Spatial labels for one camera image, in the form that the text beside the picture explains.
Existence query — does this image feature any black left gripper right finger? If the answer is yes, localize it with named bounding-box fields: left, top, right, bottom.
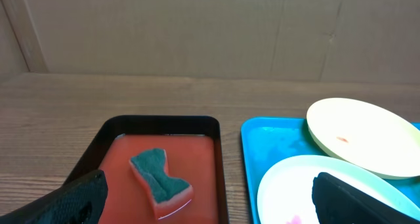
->
left=312, top=172, right=419, bottom=224

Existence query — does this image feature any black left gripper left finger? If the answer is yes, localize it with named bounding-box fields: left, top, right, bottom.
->
left=1, top=169, right=108, bottom=224

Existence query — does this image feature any light blue plate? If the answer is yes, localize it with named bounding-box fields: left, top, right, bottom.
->
left=257, top=155, right=419, bottom=224

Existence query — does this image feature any yellow-green plate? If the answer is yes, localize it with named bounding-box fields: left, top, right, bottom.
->
left=306, top=98, right=419, bottom=179

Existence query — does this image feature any green and pink sponge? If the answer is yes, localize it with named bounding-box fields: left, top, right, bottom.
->
left=129, top=148, right=194, bottom=220

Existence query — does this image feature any blue plastic tray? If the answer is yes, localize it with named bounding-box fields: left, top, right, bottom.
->
left=241, top=117, right=419, bottom=223

